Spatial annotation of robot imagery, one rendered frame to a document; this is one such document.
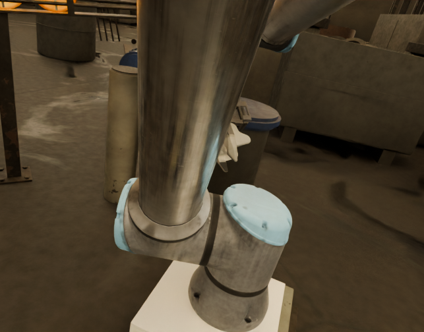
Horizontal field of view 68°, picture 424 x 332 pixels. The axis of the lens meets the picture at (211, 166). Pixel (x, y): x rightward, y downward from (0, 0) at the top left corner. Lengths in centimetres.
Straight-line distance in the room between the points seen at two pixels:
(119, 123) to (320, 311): 90
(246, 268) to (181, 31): 49
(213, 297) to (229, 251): 13
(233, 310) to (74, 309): 45
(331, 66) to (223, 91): 202
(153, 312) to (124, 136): 65
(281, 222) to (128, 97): 72
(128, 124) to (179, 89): 89
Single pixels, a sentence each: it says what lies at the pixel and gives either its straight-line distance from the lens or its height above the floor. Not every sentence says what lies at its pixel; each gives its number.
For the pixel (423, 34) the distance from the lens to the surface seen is 385.
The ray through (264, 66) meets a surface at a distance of 296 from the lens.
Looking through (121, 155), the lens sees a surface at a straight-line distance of 121.
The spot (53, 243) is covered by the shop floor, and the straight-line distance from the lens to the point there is 116.
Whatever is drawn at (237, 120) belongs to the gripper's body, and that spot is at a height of 55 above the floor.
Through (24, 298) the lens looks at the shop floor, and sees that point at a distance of 102.
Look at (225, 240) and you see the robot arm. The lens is 61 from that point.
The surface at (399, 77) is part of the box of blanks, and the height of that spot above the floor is 60.
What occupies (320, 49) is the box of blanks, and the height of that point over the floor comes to 66.
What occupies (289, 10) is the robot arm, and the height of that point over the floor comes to 78.
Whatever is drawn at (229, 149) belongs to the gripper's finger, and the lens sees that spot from 65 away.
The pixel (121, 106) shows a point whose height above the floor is 40.
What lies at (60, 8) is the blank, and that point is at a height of 66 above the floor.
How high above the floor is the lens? 76
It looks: 26 degrees down
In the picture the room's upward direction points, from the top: 12 degrees clockwise
